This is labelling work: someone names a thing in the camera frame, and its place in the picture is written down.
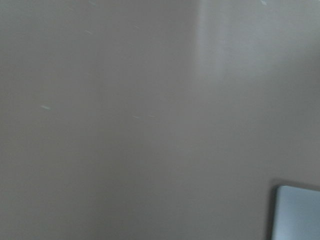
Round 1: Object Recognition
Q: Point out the grey laptop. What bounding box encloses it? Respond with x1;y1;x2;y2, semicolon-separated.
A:
270;185;320;240

